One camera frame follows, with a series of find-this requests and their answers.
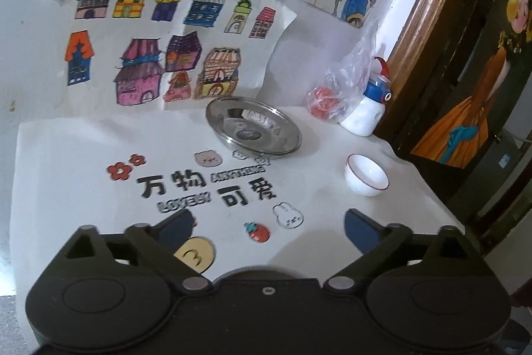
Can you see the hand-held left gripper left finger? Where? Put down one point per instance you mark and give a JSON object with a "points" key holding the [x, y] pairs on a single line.
{"points": [[178, 224]]}

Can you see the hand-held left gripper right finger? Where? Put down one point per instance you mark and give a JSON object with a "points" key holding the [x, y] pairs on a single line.
{"points": [[359, 228]]}

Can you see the white bowl with red rim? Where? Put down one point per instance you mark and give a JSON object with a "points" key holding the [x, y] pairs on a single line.
{"points": [[368, 170], [363, 190]]}

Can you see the stainless steel plate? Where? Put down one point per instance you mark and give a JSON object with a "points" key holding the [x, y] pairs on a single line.
{"points": [[249, 126], [245, 151]]}

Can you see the white bottle with blue cap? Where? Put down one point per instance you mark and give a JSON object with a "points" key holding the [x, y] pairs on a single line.
{"points": [[365, 118]]}

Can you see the white printed tablecloth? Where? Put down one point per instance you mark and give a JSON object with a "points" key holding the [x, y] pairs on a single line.
{"points": [[75, 180]]}

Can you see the clear bag of red candies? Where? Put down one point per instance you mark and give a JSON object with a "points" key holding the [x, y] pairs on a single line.
{"points": [[328, 101]]}

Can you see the coloured houses drawing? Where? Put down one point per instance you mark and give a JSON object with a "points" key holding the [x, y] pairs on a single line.
{"points": [[137, 59]]}

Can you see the orange dress figure poster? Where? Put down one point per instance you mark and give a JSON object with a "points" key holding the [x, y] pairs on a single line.
{"points": [[490, 89]]}

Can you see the curved wooden frame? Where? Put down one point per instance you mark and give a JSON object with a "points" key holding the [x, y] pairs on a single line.
{"points": [[432, 5]]}

